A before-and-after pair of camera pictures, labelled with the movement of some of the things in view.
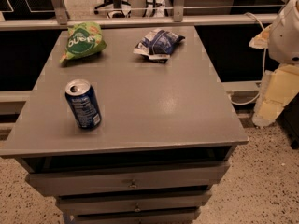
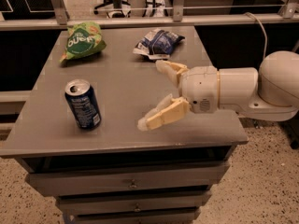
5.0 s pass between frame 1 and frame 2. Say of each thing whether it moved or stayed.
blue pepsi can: stayed
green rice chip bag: stayed
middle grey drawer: stayed
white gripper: moved
